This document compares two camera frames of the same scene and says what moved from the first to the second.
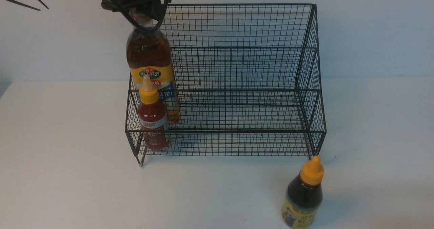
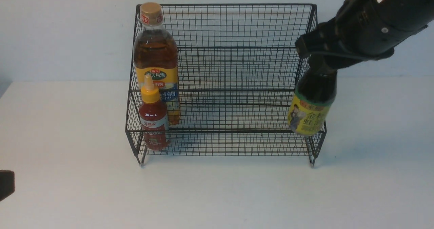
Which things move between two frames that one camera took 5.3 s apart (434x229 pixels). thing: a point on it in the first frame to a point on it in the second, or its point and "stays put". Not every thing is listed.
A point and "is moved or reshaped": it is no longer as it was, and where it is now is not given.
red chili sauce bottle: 152,117 stays put
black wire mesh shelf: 249,77 stays put
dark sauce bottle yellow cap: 304,196 to 315,90
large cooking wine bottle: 148,54 is moved or reshaped
